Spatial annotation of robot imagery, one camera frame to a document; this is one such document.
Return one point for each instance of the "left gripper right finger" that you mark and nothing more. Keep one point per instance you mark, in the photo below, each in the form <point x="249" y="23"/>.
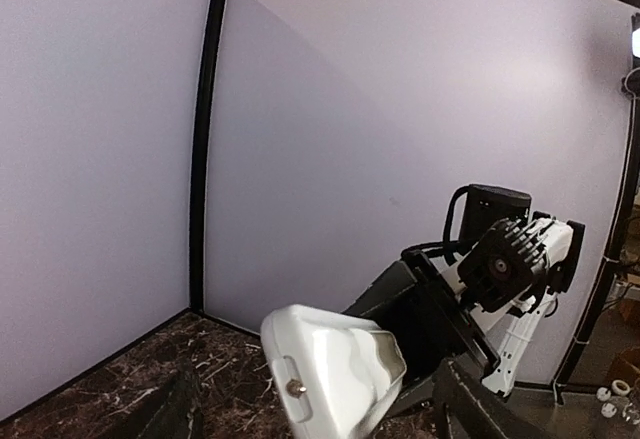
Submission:
<point x="457" y="394"/>

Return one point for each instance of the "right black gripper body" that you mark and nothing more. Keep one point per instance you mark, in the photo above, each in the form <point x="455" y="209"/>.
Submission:
<point x="411" y="299"/>

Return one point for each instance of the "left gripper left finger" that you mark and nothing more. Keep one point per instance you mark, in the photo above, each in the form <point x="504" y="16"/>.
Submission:
<point x="172" y="411"/>

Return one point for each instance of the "white remote control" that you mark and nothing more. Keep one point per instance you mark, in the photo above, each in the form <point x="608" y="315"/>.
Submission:
<point x="336" y="375"/>

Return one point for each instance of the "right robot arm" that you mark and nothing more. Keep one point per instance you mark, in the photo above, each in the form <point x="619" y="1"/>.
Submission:
<point x="510" y="336"/>

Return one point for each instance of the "right black frame post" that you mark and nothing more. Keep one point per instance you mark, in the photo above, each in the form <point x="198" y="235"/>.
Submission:
<point x="608" y="264"/>

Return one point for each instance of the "black frame post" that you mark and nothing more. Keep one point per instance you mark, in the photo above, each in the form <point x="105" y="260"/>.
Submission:
<point x="199" y="156"/>
<point x="608" y="264"/>

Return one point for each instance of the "left black frame post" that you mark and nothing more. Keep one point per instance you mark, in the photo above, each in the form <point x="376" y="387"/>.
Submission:
<point x="199" y="156"/>

